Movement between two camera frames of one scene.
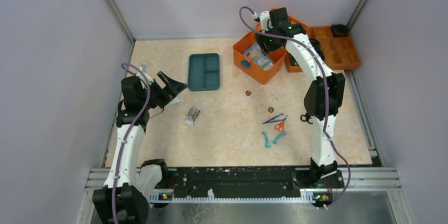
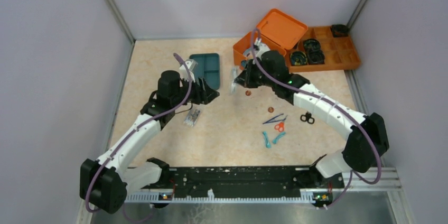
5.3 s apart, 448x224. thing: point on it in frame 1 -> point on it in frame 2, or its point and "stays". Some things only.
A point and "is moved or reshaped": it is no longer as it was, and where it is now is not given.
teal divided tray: (204, 73) stays
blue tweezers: (270, 121) stays
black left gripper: (162, 91) -> (197, 91)
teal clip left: (268, 145) stays
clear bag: (176, 100) is moved or reshaped
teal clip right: (275, 139) stays
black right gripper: (267, 45) -> (248, 77)
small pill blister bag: (192, 116) stays
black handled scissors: (306, 118) stays
